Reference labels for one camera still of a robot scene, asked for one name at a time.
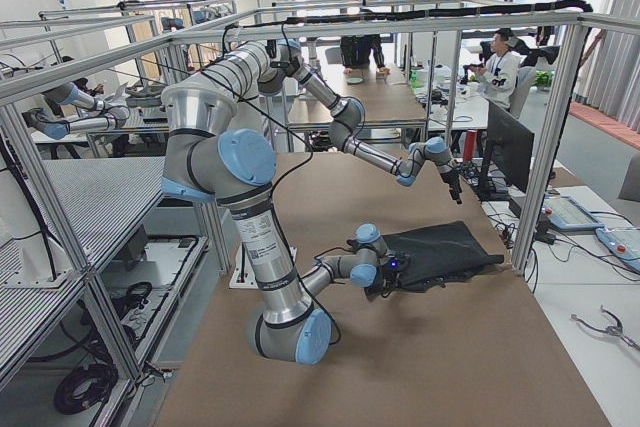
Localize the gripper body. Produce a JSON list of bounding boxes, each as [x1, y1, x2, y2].
[[364, 254, 410, 300], [439, 167, 462, 205]]

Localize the black printed t-shirt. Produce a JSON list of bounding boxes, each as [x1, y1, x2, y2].
[[383, 221, 504, 293]]

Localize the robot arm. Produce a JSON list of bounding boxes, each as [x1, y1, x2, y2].
[[201, 40, 462, 204], [162, 82, 393, 365]]

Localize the standing person dark clothes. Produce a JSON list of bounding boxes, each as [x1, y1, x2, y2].
[[340, 34, 390, 75]]

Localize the red cylinder bottle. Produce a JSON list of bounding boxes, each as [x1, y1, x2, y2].
[[462, 129, 478, 162]]

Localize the black computer monitor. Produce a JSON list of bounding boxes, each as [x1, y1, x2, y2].
[[476, 102, 534, 201]]

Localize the seated person white hoodie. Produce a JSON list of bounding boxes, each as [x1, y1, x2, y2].
[[469, 28, 519, 110]]

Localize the metal grabber tool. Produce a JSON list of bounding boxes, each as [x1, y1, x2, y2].
[[570, 305, 639, 350]]

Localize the aluminium cage frame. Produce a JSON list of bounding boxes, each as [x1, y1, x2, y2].
[[1, 0, 592, 386]]

